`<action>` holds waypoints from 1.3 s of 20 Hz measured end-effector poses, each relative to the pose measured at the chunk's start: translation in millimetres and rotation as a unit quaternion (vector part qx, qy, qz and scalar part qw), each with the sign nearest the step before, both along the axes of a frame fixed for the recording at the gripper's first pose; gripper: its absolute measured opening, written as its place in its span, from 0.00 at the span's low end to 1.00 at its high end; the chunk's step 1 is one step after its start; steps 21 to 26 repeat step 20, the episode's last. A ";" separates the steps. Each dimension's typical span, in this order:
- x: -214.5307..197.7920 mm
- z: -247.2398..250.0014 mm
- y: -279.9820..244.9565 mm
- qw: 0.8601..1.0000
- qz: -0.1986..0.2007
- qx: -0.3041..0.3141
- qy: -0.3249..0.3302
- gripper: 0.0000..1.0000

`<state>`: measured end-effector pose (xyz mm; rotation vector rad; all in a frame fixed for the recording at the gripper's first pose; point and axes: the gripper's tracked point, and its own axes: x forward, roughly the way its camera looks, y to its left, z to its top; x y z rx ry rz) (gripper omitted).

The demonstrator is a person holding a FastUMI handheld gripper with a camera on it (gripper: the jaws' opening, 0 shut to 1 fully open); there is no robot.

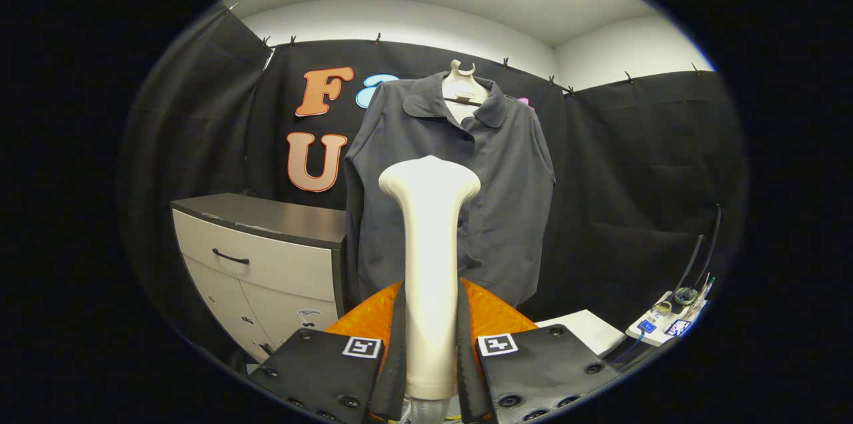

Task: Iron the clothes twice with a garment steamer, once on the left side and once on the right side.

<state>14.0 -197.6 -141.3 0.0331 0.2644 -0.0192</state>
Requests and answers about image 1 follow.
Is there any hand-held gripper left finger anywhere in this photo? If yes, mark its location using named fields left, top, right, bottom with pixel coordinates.
left=250, top=279, right=407, bottom=424

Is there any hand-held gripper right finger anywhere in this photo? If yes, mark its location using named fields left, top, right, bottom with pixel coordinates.
left=455, top=277, right=624, bottom=424

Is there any white garment steamer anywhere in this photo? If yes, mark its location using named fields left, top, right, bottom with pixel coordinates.
left=378, top=155, right=482, bottom=401

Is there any grey button-up shirt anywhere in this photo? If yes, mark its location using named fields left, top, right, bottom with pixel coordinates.
left=343, top=72, right=557, bottom=308

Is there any white board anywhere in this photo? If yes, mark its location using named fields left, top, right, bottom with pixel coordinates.
left=535, top=309, right=627, bottom=358

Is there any grey and beige cabinet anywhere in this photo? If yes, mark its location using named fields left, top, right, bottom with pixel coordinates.
left=170, top=193, right=351, bottom=365

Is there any white power strip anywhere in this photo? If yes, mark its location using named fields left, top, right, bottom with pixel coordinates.
left=625, top=277, right=715, bottom=347

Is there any black backdrop cloth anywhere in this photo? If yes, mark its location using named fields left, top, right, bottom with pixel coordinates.
left=117, top=4, right=747, bottom=371

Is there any white mannequin torso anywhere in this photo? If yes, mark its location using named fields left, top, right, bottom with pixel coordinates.
left=441, top=59, right=490, bottom=125

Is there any black cable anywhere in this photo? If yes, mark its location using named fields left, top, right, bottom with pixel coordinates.
left=673, top=204, right=722, bottom=308

